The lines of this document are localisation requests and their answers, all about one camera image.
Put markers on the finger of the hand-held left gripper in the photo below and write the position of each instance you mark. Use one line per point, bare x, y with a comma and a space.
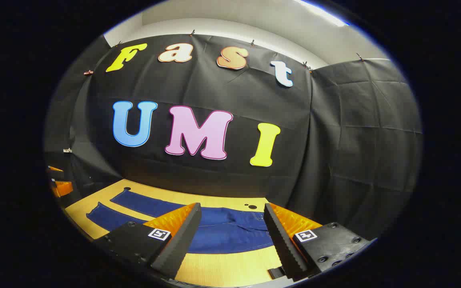
63, 188
55, 168

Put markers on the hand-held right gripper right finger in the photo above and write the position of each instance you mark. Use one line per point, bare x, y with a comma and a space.
282, 244

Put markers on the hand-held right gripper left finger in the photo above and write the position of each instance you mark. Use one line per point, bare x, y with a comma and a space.
178, 244

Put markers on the blue denim jeans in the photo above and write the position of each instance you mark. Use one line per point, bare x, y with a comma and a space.
226, 234

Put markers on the row of small cloth clips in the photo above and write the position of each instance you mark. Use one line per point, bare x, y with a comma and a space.
88, 72

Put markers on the black backdrop cloth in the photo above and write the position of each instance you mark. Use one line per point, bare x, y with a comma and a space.
334, 140

